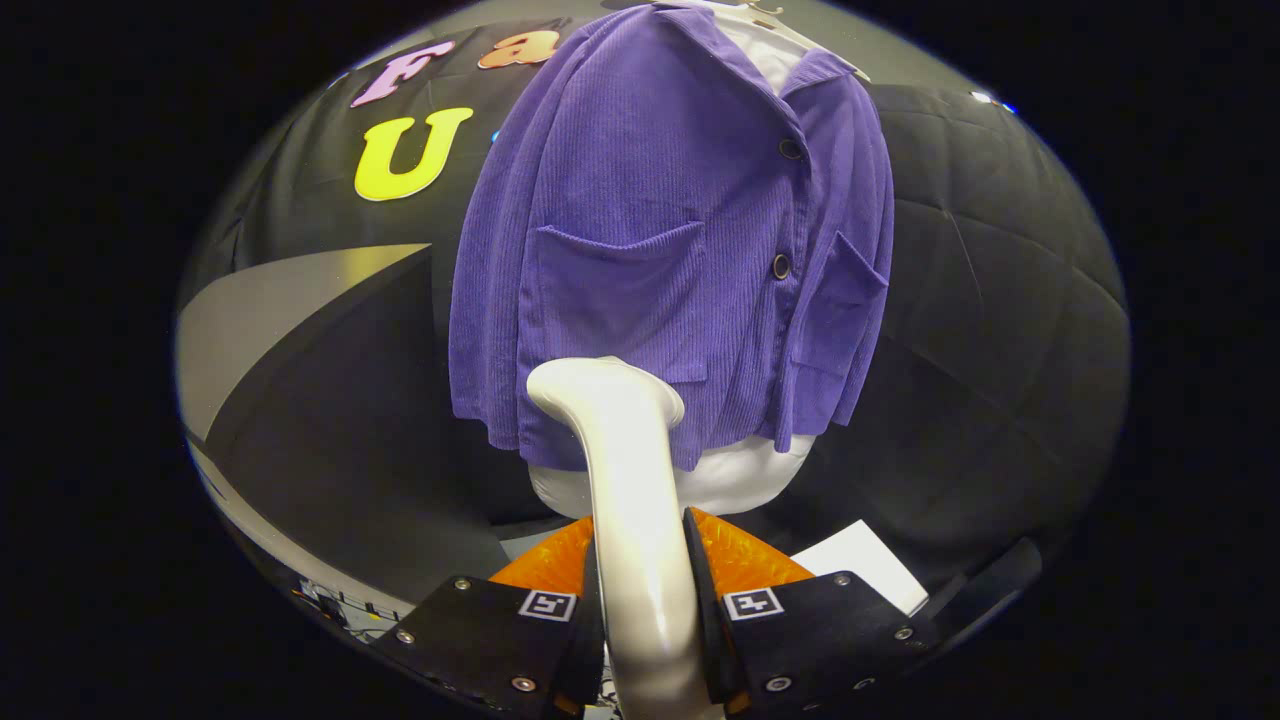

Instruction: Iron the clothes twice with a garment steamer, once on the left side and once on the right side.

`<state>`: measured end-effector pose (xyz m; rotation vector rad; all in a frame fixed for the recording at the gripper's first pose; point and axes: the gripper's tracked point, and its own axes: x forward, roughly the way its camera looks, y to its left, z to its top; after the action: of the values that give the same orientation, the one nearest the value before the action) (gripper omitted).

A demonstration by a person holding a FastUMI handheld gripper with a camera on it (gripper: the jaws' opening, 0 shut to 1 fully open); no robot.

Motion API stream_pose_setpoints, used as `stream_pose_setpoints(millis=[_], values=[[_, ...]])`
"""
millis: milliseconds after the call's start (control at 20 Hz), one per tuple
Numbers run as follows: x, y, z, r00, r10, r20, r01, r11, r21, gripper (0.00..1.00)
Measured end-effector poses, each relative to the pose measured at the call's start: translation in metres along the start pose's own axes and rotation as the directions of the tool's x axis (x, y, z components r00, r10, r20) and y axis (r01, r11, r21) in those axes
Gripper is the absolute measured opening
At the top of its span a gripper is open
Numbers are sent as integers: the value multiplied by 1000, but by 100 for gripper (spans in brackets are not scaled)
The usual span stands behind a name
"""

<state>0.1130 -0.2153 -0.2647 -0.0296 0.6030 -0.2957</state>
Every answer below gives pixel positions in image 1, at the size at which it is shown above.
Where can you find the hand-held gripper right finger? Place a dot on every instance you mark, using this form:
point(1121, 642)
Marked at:
point(820, 630)

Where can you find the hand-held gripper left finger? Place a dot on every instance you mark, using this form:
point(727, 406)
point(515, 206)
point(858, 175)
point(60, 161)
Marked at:
point(490, 630)

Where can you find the white torso form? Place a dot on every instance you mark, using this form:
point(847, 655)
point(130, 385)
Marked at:
point(740, 480)

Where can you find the white garment steamer head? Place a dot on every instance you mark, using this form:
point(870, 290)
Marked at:
point(640, 520)

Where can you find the white clothes hanger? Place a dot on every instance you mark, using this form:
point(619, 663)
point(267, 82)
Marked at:
point(830, 55)

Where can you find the white flat sheet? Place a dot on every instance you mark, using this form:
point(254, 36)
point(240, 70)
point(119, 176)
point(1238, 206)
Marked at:
point(870, 565)

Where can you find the grey cabinet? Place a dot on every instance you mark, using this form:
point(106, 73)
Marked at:
point(300, 440)

